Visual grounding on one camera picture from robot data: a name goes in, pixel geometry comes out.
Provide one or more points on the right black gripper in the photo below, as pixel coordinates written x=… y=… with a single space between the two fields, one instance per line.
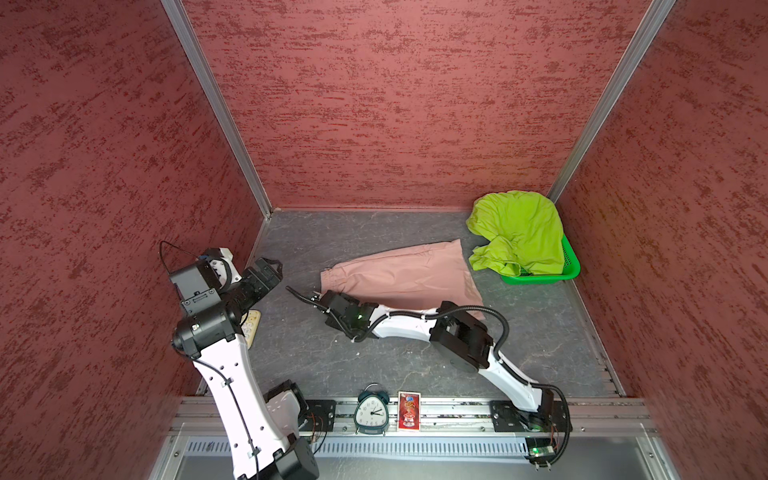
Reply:
x=336 y=321

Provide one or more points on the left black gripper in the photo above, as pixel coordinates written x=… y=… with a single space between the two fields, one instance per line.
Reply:
x=262 y=287

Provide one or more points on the pink shorts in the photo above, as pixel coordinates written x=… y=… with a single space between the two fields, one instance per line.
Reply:
x=419 y=277

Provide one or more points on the lime green shorts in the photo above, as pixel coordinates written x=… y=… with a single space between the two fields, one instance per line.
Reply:
x=523 y=233

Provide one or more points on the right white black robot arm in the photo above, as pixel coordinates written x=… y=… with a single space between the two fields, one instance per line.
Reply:
x=470 y=337

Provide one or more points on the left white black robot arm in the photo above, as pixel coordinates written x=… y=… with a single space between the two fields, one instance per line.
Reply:
x=262 y=428

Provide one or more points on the beige calculator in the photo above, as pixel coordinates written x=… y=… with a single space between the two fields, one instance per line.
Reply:
x=249 y=326

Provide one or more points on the dark green alarm clock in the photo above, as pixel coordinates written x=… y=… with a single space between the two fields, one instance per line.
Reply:
x=371 y=416

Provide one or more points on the left green circuit board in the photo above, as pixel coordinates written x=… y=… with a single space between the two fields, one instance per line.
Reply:
x=304 y=446

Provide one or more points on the green circuit board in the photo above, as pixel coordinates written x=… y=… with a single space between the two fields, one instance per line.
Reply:
x=304 y=446
x=540 y=451

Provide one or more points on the red playing card box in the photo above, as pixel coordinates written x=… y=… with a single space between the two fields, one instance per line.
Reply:
x=409 y=415

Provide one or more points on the green plastic basket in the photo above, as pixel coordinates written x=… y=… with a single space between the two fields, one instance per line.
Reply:
x=571 y=270

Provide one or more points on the right green circuit board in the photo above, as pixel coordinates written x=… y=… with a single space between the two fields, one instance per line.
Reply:
x=540 y=451

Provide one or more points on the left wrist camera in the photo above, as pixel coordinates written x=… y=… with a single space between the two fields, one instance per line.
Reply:
x=221 y=262

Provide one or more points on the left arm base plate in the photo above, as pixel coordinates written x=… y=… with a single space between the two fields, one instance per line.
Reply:
x=320 y=416

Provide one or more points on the aluminium mounting rail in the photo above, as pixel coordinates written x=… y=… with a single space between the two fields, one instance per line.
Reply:
x=469 y=417

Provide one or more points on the white perforated cable duct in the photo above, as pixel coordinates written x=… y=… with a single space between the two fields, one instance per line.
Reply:
x=452 y=448

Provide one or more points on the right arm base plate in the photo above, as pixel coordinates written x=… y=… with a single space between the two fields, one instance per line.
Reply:
x=507 y=415

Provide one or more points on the left aluminium corner post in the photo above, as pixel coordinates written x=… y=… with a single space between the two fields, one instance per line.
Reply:
x=187 y=37

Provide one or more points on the aluminium corner post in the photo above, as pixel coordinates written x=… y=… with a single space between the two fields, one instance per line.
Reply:
x=644 y=35
x=187 y=37

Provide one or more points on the right aluminium corner post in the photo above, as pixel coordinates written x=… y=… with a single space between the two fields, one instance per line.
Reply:
x=644 y=35

